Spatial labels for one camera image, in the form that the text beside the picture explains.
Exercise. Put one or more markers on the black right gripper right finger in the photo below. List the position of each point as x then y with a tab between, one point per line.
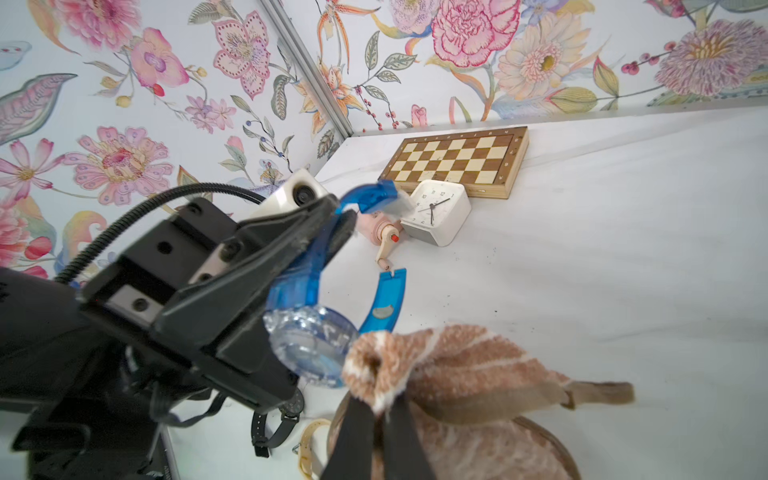
403	455

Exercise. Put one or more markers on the white square alarm clock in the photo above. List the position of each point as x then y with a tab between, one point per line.
441	209

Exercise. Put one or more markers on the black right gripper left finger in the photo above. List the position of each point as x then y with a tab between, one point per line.
351	457

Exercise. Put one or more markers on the blue translucent wristwatch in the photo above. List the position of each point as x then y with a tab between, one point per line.
369	298

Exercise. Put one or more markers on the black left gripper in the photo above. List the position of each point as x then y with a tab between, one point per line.
200	307

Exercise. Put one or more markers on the wooden chessboard box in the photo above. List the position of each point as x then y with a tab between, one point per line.
485	162

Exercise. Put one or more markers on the brown striped cloth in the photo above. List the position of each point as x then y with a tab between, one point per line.
467	389

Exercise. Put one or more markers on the pink toy music box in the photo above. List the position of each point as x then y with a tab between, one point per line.
381	231

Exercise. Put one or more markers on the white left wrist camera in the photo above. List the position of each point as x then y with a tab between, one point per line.
298	191

